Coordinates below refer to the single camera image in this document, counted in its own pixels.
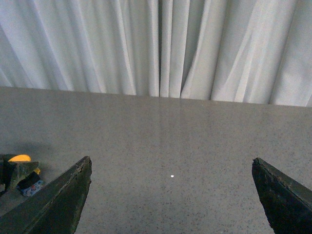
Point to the white pleated curtain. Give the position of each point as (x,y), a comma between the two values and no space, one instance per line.
(254,51)

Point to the yellow push button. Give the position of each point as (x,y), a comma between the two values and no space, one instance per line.
(31,185)

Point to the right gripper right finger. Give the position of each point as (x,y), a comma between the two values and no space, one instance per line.
(286,202)

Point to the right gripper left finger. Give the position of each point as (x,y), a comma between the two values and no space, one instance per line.
(56,208)

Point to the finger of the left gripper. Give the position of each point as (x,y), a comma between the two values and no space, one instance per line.
(15,168)

